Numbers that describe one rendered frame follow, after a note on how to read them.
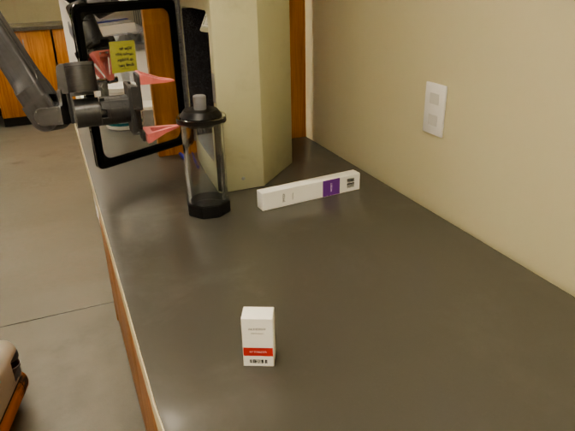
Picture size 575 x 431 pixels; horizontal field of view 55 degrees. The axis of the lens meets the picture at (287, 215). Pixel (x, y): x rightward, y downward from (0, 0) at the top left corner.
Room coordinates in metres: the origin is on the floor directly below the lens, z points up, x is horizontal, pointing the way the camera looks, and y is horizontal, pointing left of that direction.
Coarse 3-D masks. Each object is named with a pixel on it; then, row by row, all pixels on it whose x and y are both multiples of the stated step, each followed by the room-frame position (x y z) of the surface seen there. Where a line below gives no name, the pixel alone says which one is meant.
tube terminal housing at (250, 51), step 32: (192, 0) 1.44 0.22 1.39; (224, 0) 1.31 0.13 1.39; (256, 0) 1.34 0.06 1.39; (288, 0) 1.52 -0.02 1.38; (224, 32) 1.31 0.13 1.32; (256, 32) 1.33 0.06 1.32; (288, 32) 1.51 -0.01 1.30; (224, 64) 1.30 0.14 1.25; (256, 64) 1.33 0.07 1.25; (288, 64) 1.51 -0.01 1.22; (224, 96) 1.30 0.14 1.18; (256, 96) 1.33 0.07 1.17; (288, 96) 1.50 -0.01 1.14; (224, 128) 1.30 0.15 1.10; (256, 128) 1.33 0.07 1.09; (288, 128) 1.50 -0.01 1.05; (256, 160) 1.33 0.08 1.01; (288, 160) 1.49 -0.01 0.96
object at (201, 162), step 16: (192, 128) 1.14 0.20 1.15; (208, 128) 1.14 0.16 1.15; (192, 144) 1.14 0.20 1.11; (208, 144) 1.14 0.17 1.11; (192, 160) 1.15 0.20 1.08; (208, 160) 1.14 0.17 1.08; (224, 160) 1.18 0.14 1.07; (192, 176) 1.15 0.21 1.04; (208, 176) 1.14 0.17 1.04; (224, 176) 1.17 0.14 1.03; (192, 192) 1.15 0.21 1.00; (208, 192) 1.14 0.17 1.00; (224, 192) 1.17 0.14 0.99
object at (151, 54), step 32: (128, 0) 1.46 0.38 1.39; (96, 32) 1.38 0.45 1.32; (128, 32) 1.45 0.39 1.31; (160, 32) 1.53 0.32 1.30; (96, 64) 1.37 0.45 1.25; (128, 64) 1.44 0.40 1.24; (160, 64) 1.52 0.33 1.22; (96, 96) 1.36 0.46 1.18; (160, 96) 1.51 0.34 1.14; (128, 128) 1.42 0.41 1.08; (96, 160) 1.34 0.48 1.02
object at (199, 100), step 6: (198, 96) 1.18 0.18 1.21; (204, 96) 1.18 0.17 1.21; (198, 102) 1.17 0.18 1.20; (204, 102) 1.18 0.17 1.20; (186, 108) 1.20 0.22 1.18; (192, 108) 1.20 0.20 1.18; (198, 108) 1.17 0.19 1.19; (204, 108) 1.18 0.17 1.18; (210, 108) 1.19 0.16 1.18; (216, 108) 1.19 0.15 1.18; (186, 114) 1.16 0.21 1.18; (192, 114) 1.15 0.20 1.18; (198, 114) 1.15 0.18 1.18; (204, 114) 1.15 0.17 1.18; (210, 114) 1.16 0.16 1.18; (216, 114) 1.17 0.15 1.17; (192, 120) 1.14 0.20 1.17; (198, 120) 1.14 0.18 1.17; (204, 120) 1.14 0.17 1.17
